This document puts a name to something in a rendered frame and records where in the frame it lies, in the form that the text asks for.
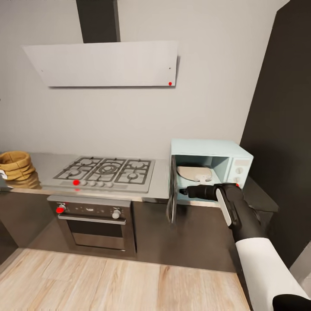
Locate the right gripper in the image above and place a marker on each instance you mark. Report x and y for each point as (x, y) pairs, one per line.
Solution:
(198, 191)

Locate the range hood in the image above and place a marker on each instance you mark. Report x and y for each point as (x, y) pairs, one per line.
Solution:
(102, 59)

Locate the burner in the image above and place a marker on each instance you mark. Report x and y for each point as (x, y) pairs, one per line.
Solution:
(105, 173)

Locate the popcorn bag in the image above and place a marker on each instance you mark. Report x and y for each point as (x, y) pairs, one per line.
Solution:
(16, 165)

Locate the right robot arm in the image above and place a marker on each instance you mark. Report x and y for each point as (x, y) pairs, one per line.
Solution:
(270, 284)

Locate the fridge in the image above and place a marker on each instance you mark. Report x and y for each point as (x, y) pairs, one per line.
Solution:
(278, 134)

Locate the microwave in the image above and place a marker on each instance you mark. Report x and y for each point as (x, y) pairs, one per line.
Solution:
(223, 160)

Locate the oven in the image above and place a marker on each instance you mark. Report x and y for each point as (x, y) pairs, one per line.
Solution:
(96, 225)

